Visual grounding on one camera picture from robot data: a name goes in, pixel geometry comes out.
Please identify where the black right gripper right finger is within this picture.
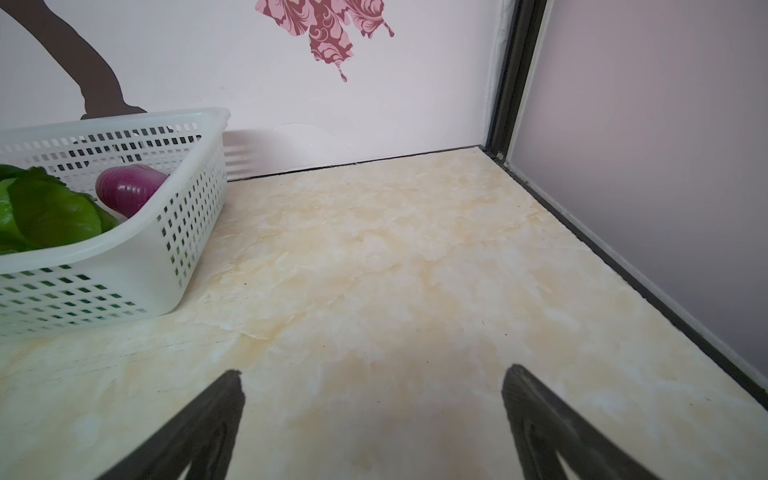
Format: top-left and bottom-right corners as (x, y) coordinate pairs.
(501, 364), (657, 479)

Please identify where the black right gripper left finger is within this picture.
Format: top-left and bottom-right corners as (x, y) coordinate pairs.
(100, 370), (246, 479)

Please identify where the white perforated plastic basket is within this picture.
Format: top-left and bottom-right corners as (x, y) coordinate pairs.
(1, 108), (230, 342)

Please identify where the purple toy onion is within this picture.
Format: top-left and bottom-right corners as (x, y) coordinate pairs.
(95, 163), (168, 218)

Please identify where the green toy cabbage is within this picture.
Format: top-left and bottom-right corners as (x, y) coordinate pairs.
(1, 164), (119, 255)

